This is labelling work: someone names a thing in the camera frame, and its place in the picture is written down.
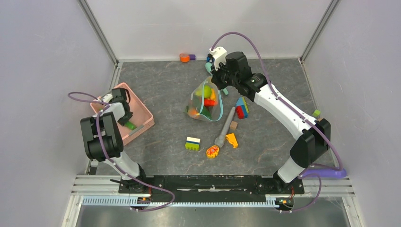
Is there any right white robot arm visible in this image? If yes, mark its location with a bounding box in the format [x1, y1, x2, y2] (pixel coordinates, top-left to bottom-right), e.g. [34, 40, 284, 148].
[208, 49, 331, 193]

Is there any blue green red block stack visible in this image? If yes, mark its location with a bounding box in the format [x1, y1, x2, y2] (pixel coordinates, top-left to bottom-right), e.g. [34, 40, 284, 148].
[235, 97, 249, 119]

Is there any green toy pear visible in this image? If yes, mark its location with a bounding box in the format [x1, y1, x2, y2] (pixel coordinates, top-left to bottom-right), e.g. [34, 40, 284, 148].
[194, 85, 213, 99]

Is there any green white brick stack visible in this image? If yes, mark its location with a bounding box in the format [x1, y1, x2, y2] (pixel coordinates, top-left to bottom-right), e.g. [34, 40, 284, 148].
[185, 137, 201, 151]

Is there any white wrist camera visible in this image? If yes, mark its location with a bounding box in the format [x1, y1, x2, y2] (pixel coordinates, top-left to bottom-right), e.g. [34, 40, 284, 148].
[209, 46, 227, 71]
[101, 93, 113, 104]

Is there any blue toy car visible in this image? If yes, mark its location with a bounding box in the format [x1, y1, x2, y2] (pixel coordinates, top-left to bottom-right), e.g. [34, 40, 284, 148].
[206, 53, 214, 63]

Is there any small brown cube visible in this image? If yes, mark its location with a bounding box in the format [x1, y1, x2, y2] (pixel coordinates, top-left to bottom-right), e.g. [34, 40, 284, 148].
[230, 121, 238, 131]

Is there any clear zip top bag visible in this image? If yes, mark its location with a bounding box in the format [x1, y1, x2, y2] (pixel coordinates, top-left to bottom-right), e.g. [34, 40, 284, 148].
[184, 76, 224, 122]

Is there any pink plastic basket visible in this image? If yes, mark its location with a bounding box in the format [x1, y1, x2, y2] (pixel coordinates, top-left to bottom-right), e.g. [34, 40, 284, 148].
[90, 82, 155, 146]

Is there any lime green cube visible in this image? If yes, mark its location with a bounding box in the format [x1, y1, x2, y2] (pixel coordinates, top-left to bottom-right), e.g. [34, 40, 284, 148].
[312, 109, 321, 118]

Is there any yellow red round toy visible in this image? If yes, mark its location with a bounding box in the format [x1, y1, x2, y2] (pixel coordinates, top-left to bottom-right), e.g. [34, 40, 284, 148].
[206, 145, 219, 158]

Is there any yellow toy corn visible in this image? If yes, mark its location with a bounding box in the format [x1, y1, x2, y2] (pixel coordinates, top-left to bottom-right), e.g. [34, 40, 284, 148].
[208, 89, 216, 101]

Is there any orange half-round block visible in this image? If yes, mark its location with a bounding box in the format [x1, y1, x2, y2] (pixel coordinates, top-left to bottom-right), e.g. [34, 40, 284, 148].
[179, 53, 191, 63]

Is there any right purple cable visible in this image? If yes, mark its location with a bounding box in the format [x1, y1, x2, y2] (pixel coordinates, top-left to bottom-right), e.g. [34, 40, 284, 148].
[210, 31, 348, 214]

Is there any orange toy wedge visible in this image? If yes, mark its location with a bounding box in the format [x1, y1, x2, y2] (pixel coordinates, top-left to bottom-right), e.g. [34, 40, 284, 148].
[226, 133, 238, 148]

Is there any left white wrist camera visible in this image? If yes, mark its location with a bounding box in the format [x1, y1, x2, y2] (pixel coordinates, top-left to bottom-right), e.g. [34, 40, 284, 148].
[101, 93, 113, 104]

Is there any grey toy microphone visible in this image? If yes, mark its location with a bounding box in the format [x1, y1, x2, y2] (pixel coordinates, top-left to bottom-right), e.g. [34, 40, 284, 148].
[215, 107, 235, 148]

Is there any light green toy bean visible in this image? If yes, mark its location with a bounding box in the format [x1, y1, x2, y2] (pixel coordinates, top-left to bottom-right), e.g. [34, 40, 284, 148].
[123, 121, 137, 131]

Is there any orange green toy mango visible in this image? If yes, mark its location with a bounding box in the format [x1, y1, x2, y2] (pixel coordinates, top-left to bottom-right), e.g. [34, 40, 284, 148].
[187, 108, 199, 118]

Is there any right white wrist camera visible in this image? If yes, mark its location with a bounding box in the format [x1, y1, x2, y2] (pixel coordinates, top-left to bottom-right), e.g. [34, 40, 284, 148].
[209, 46, 227, 71]

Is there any mint green toy microphone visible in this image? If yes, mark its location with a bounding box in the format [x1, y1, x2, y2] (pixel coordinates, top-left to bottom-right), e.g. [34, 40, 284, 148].
[205, 62, 213, 76]

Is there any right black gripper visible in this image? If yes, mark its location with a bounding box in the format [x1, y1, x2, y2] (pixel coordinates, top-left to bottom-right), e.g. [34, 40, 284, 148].
[210, 59, 239, 91]

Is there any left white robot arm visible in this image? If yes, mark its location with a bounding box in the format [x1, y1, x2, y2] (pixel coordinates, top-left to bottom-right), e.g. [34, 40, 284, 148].
[80, 88, 148, 193]

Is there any dark green toy cucumber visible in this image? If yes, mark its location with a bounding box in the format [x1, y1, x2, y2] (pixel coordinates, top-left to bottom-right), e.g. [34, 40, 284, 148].
[200, 106, 212, 120]

